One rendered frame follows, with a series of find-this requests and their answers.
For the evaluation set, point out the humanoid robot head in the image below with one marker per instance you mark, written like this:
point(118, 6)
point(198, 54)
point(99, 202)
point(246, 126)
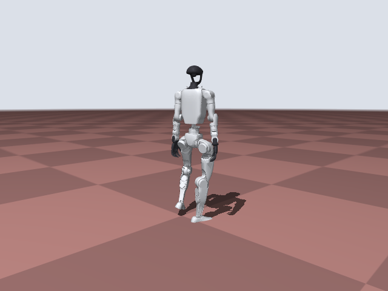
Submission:
point(193, 71)

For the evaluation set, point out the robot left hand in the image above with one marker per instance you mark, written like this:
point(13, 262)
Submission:
point(175, 148)

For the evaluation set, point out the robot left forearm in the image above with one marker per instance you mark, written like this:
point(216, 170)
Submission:
point(176, 128)

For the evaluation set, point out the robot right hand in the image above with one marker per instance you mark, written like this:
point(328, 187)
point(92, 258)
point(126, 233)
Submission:
point(215, 149)

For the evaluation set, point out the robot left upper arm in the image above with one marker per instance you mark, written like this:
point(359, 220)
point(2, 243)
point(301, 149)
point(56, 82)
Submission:
point(178, 115)

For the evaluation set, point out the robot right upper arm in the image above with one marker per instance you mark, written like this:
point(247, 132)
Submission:
point(210, 101)

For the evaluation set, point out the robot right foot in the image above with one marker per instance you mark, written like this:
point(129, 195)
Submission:
point(204, 218)

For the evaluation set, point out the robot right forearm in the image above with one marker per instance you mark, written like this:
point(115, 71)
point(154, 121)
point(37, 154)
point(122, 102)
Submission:
point(214, 128)

